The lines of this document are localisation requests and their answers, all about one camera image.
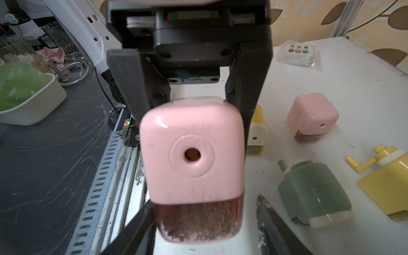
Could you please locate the yellow sharpener far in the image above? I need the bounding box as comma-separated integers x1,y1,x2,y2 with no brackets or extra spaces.
345,145,408,222

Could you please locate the yellow sharpener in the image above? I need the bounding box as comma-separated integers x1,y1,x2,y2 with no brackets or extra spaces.
345,145,408,222
246,105,268,155

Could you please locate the pink shavings tray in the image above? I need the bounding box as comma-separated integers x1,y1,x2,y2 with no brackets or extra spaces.
153,195,244,244

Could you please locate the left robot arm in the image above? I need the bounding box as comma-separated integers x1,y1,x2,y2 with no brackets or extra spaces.
45,1,273,135

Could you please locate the yellow sharpener middle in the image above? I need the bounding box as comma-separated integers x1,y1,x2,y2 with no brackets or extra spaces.
246,105,268,155

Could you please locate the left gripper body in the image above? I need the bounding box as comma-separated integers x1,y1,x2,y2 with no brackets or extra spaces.
106,1,272,83

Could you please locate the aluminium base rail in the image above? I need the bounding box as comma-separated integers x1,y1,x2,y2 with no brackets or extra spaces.
66,109,146,255

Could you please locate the pink sharpener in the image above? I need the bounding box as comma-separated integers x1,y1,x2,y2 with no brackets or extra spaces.
139,97,245,205
286,92,340,143

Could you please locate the white button box in bag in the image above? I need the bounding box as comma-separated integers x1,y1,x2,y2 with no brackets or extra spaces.
276,40,318,68

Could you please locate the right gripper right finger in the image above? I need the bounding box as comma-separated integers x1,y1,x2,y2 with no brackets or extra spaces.
256,195,311,255

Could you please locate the white bowl with green contents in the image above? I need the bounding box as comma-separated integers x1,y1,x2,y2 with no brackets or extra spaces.
1,62,67,126

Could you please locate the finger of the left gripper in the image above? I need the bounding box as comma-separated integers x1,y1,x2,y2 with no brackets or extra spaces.
106,49,171,124
225,41,273,144

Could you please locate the green pencil sharpener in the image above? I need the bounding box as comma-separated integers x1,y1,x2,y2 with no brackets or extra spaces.
278,159,354,229

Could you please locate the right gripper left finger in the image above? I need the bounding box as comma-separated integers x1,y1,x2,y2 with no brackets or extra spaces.
101,201,156,255

